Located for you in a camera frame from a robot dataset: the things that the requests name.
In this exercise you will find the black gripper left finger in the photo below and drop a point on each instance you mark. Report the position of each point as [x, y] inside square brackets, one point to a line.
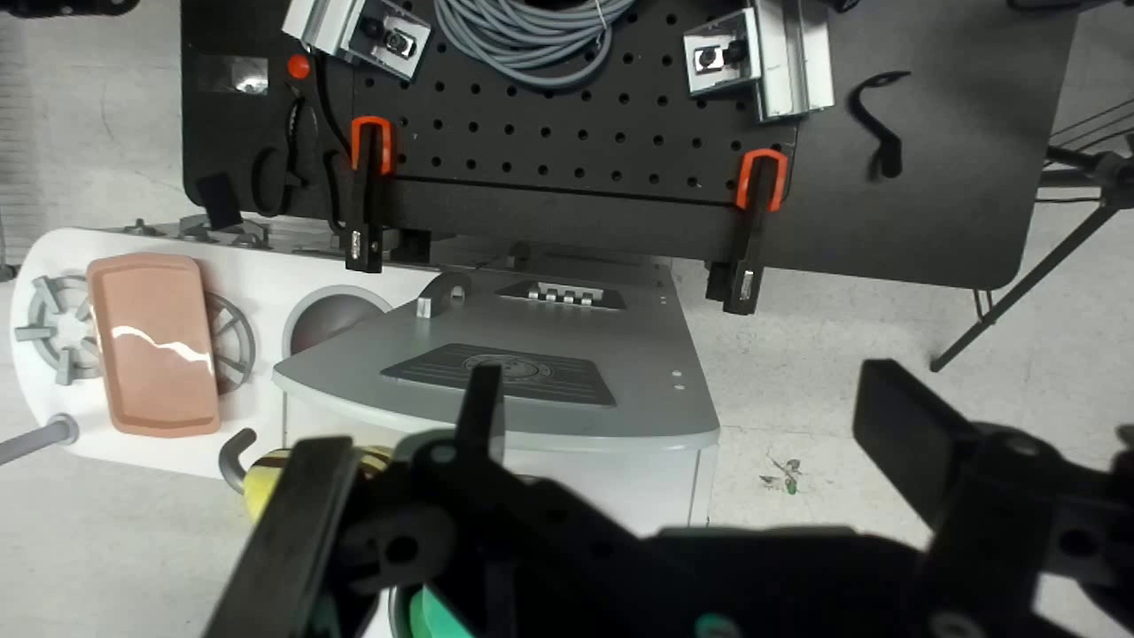
[284, 543]

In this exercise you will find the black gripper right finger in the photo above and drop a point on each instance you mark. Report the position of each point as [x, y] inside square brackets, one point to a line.
[933, 472]

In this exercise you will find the green round plushy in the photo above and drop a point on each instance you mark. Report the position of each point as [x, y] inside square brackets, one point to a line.
[426, 617]

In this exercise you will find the white toy kitchen cupboard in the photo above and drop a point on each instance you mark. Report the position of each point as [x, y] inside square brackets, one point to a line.
[643, 355]

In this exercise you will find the yellow striped plush sponge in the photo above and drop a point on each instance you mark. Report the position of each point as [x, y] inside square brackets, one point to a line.
[265, 492]

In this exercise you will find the grey toy faucet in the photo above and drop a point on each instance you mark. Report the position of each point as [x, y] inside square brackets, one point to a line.
[232, 456]

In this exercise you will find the black tripod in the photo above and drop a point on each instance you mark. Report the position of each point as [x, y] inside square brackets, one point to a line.
[1045, 270]

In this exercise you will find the pink plastic tray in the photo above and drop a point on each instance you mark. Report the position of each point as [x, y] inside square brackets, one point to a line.
[153, 351]

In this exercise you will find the grey toy stove burner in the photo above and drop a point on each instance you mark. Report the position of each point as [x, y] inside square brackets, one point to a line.
[53, 331]

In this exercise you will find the black foam block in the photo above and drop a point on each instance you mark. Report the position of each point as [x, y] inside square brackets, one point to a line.
[217, 200]

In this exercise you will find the black perforated work table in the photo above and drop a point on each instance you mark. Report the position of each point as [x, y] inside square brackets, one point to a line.
[590, 153]

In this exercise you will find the silver label plate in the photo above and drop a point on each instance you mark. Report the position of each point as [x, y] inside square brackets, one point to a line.
[250, 75]

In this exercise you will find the red round button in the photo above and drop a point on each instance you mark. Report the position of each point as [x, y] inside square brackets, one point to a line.
[299, 70]

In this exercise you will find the aluminium extrusion with bracket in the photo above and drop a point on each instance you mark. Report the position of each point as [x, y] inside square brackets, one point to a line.
[342, 23]
[787, 64]

